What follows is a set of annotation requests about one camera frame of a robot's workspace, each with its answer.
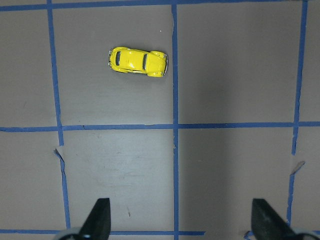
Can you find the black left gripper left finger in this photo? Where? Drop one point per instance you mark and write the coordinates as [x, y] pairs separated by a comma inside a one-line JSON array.
[[97, 226]]

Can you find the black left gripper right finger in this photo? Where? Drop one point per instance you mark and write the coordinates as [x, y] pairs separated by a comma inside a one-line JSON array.
[[266, 224]]

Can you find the yellow toy beetle car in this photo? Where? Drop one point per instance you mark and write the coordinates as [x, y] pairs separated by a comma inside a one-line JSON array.
[[127, 60]]

